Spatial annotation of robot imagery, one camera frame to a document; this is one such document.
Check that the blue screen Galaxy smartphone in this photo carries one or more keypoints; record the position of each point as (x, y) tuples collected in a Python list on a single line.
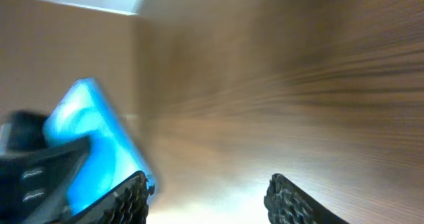
[(85, 111)]

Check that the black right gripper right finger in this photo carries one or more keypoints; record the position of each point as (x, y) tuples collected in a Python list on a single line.
[(288, 204)]

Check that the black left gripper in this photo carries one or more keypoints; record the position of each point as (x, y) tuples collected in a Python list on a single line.
[(35, 177)]

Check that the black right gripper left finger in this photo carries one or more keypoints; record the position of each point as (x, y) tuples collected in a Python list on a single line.
[(109, 198)]

